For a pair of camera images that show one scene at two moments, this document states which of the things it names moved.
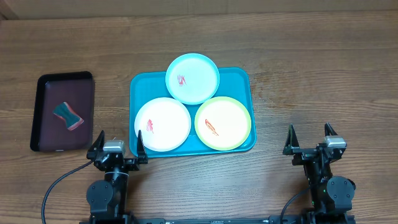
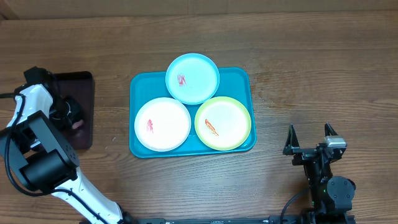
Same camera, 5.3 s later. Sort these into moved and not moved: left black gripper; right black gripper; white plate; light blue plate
Moved: left black gripper
Not moved: light blue plate; right black gripper; white plate
